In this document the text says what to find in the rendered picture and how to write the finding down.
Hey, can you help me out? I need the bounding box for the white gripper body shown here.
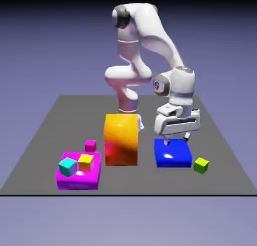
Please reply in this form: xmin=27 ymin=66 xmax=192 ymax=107
xmin=154 ymin=109 xmax=201 ymax=136

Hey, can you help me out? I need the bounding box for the small green cube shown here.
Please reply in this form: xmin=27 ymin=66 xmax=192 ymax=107
xmin=193 ymin=157 xmax=209 ymax=174

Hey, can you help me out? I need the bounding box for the small magenta cube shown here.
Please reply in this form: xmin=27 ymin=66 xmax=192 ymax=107
xmin=84 ymin=139 xmax=97 ymax=152

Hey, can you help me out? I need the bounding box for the small yellow cube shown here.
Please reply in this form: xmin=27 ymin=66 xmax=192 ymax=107
xmin=77 ymin=153 xmax=94 ymax=172

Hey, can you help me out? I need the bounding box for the small cyan cube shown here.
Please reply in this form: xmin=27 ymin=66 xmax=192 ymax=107
xmin=58 ymin=157 xmax=78 ymax=178

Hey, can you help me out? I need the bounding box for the large blue box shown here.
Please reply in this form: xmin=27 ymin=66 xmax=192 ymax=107
xmin=154 ymin=138 xmax=193 ymax=168

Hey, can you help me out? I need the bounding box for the large orange box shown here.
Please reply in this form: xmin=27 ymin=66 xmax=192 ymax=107
xmin=103 ymin=113 xmax=139 ymax=166

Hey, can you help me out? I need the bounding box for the large magenta box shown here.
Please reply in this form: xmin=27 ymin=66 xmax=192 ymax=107
xmin=55 ymin=151 xmax=101 ymax=190

